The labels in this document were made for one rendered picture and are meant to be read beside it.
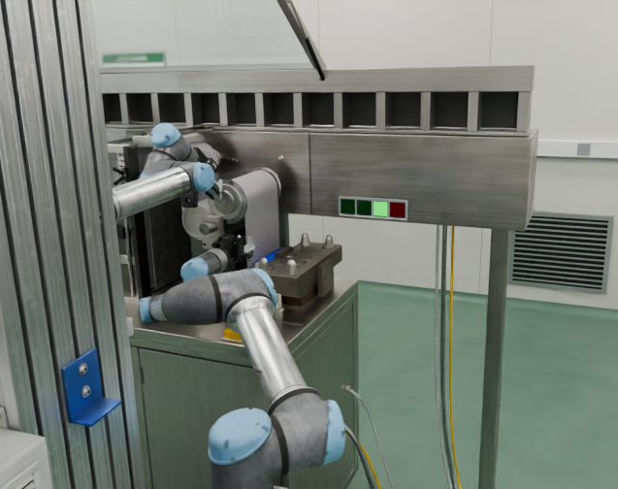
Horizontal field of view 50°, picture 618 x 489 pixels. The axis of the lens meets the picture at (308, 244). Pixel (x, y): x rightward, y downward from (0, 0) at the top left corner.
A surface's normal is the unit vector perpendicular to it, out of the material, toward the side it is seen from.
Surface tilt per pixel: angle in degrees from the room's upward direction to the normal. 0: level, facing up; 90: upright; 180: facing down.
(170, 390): 90
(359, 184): 90
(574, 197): 90
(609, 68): 90
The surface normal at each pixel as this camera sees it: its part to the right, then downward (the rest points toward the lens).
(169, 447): -0.40, 0.26
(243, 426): -0.15, -0.94
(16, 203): 0.93, 0.07
